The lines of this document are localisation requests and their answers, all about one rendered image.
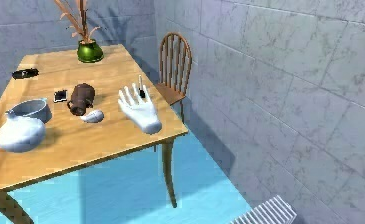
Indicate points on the dark brown kettle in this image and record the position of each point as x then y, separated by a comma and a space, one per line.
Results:
80, 99

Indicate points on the light wooden table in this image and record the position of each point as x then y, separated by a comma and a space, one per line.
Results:
100, 140

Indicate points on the white pen with black tip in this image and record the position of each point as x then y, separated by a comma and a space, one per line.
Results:
141, 87

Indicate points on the brown wooden spindle chair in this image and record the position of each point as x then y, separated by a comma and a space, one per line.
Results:
175, 66

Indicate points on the grey blue bowl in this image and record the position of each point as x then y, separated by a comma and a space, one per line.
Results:
31, 109

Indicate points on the small black phone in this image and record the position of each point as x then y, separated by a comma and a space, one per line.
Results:
60, 96

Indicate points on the black remote control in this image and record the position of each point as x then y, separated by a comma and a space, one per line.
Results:
25, 73

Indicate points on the white hand sculpture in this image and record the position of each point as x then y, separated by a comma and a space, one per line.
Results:
141, 111

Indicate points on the dry plant in green pot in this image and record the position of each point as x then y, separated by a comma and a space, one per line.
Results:
89, 51

